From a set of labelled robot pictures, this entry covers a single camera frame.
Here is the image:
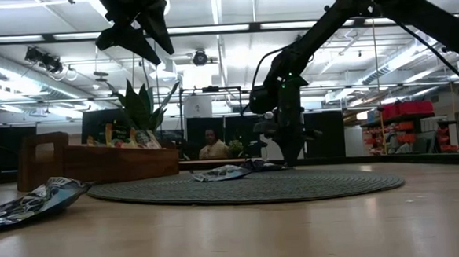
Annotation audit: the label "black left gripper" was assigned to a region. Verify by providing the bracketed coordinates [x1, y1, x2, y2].
[92, 0, 177, 69]

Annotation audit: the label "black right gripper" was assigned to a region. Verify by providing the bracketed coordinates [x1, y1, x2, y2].
[250, 72, 326, 169]

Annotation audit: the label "yellow tea packet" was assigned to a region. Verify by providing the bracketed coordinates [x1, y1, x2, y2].
[102, 123, 116, 148]

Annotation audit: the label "orange mango tea packet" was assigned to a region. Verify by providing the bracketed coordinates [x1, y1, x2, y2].
[113, 127, 137, 149]

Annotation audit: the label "dark blue green tea packet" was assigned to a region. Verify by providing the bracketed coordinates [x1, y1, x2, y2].
[0, 174, 96, 232]
[191, 163, 255, 184]

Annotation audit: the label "round grey woven placemat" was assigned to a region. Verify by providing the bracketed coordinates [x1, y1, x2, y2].
[86, 160, 406, 214]

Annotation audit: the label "small potted plant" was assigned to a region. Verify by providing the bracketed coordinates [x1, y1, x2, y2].
[228, 139, 246, 160]

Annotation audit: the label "green leafy plant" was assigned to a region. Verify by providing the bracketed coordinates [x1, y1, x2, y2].
[107, 76, 183, 135]

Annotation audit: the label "person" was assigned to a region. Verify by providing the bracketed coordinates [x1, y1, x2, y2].
[196, 127, 231, 161]

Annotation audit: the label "white sign board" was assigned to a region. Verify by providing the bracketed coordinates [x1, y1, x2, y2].
[183, 96, 213, 119]

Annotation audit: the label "black panel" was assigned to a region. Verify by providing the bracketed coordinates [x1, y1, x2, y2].
[79, 108, 129, 145]

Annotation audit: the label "black ceiling spotlights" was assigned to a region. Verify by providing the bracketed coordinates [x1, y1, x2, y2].
[23, 44, 64, 75]

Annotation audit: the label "metal storage shelf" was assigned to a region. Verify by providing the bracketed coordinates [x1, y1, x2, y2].
[360, 98, 459, 158]

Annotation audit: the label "red plastic bin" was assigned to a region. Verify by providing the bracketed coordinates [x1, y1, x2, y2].
[381, 100, 434, 119]

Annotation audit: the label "wooden compartment box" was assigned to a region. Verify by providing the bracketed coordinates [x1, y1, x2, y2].
[15, 125, 182, 193]

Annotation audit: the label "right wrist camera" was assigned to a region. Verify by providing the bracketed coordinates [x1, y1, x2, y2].
[246, 84, 281, 116]

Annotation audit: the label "black overhead camera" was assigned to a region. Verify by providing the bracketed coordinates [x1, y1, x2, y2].
[192, 49, 211, 68]

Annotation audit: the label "looped camera cable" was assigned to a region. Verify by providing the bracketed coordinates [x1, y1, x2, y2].
[247, 46, 294, 93]

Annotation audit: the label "black metal frame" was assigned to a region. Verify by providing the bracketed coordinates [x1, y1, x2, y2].
[0, 9, 459, 193]

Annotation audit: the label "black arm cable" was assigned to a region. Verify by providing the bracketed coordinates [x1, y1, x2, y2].
[396, 16, 459, 99]

